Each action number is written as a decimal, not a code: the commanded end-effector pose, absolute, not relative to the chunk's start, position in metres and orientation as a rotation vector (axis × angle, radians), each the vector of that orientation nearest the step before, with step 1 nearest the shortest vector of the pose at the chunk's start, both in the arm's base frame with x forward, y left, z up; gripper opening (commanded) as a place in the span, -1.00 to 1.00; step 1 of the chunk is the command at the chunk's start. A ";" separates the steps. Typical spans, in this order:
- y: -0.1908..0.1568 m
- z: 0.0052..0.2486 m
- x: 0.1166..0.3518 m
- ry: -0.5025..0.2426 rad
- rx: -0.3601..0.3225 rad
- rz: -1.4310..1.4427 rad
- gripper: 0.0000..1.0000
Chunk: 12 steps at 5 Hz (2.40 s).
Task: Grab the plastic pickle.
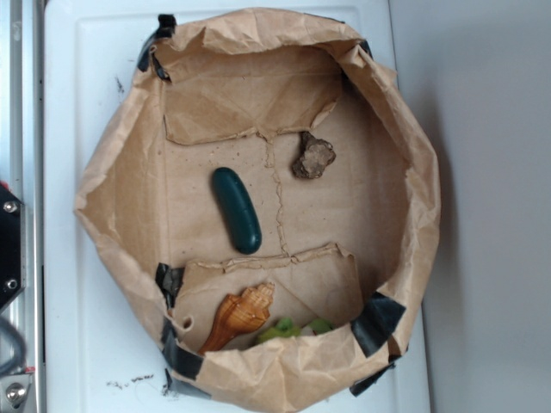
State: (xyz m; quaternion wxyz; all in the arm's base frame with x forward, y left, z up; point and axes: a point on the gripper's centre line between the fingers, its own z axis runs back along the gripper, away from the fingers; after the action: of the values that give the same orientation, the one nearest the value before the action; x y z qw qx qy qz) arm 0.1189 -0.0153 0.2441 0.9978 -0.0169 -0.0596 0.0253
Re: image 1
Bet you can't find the dark green plastic pickle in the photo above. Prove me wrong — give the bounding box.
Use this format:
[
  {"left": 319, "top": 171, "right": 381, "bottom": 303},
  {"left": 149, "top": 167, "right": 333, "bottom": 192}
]
[{"left": 212, "top": 167, "right": 262, "bottom": 255}]

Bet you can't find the brown paper bag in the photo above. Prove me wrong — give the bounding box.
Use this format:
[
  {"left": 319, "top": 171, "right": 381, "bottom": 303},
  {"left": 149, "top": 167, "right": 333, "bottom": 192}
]
[{"left": 75, "top": 9, "right": 441, "bottom": 412}]

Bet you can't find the brown rock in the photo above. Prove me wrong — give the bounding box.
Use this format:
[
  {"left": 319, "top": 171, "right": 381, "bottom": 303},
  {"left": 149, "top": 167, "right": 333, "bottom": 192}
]
[{"left": 292, "top": 131, "right": 336, "bottom": 179}]

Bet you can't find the orange conch shell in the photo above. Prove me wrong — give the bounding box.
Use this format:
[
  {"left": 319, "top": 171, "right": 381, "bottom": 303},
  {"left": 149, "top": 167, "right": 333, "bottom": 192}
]
[{"left": 198, "top": 282, "right": 276, "bottom": 355}]

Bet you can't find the green plastic toy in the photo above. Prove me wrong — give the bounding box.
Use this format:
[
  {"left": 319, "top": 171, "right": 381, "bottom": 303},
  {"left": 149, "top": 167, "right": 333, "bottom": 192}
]
[{"left": 256, "top": 317, "right": 334, "bottom": 344}]

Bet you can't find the white tray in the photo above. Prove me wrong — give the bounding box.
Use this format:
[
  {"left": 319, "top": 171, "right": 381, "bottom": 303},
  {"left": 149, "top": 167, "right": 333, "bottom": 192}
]
[{"left": 44, "top": 1, "right": 406, "bottom": 412}]

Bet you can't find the black mounting plate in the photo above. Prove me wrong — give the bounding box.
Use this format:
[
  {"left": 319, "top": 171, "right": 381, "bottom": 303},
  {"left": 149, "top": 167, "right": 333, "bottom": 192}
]
[{"left": 0, "top": 181, "right": 26, "bottom": 313}]

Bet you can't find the aluminium frame rail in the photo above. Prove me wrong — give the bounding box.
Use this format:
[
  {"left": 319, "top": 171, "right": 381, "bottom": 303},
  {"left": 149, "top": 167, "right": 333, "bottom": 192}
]
[{"left": 1, "top": 1, "right": 46, "bottom": 412}]

